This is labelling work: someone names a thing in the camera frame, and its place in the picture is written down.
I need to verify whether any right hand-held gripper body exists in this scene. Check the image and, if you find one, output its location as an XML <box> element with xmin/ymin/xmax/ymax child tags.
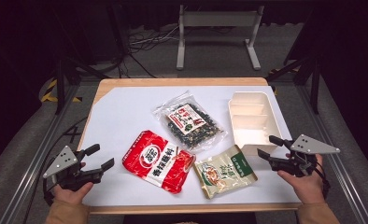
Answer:
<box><xmin>269</xmin><ymin>133</ymin><xmax>341</xmax><ymax>178</ymax></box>

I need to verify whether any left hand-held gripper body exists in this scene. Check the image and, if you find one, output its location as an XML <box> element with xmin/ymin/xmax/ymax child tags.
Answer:
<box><xmin>42</xmin><ymin>145</ymin><xmax>106</xmax><ymax>191</ymax></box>

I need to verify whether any white divided plastic box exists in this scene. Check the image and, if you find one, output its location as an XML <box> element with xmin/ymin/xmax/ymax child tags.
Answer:
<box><xmin>228</xmin><ymin>91</ymin><xmax>284</xmax><ymax>157</ymax></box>

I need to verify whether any red seasoning packet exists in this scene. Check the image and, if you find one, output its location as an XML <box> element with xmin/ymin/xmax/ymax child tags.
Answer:
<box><xmin>121</xmin><ymin>130</ymin><xmax>197</xmax><ymax>194</ymax></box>

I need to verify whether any green and beige packet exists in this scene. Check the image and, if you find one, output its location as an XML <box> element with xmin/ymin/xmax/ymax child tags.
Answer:
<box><xmin>193</xmin><ymin>144</ymin><xmax>259</xmax><ymax>200</ymax></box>

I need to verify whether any clear bag of dark dried food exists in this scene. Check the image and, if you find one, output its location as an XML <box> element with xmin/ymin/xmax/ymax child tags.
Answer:
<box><xmin>152</xmin><ymin>91</ymin><xmax>229</xmax><ymax>153</ymax></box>

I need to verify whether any person's left hand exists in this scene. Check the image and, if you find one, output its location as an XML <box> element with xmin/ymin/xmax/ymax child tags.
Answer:
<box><xmin>50</xmin><ymin>161</ymin><xmax>94</xmax><ymax>206</ymax></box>

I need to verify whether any person's right hand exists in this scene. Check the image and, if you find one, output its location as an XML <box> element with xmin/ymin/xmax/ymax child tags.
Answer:
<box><xmin>276</xmin><ymin>152</ymin><xmax>326</xmax><ymax>205</ymax></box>

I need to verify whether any black tripod stand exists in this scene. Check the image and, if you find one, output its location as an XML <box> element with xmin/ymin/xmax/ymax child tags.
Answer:
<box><xmin>53</xmin><ymin>55</ymin><xmax>111</xmax><ymax>116</ymax></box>
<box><xmin>265</xmin><ymin>55</ymin><xmax>322</xmax><ymax>115</ymax></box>

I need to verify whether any yellow and black floor tape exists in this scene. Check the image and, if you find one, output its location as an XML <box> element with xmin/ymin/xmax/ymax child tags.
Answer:
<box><xmin>40</xmin><ymin>78</ymin><xmax>83</xmax><ymax>104</ymax></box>

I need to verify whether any aluminium rail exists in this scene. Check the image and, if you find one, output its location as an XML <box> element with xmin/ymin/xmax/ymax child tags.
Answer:
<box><xmin>0</xmin><ymin>84</ymin><xmax>81</xmax><ymax>224</ymax></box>
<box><xmin>297</xmin><ymin>85</ymin><xmax>368</xmax><ymax>224</ymax></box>

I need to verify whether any bundle of floor cables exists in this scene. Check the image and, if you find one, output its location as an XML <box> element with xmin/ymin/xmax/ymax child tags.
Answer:
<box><xmin>118</xmin><ymin>24</ymin><xmax>180</xmax><ymax>78</ymax></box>

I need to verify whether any grey metal stand frame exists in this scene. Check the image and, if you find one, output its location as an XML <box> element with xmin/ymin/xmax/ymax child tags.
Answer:
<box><xmin>176</xmin><ymin>4</ymin><xmax>265</xmax><ymax>71</ymax></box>

